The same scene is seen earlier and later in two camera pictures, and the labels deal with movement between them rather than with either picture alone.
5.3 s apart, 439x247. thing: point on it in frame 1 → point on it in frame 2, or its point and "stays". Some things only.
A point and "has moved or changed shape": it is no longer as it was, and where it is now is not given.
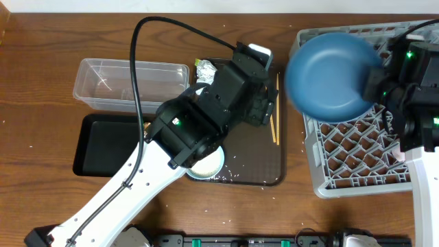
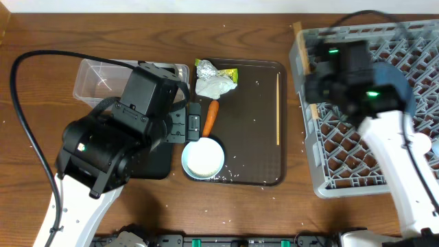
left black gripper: (264, 103) → (184, 128)
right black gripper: (374, 75) → (314, 95)
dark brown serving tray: (256, 154) stays
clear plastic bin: (104, 84) stays
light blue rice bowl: (209, 167) stays
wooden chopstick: (272, 124) → (298, 29)
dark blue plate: (325, 76) has moved or changed shape
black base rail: (192, 240) stays
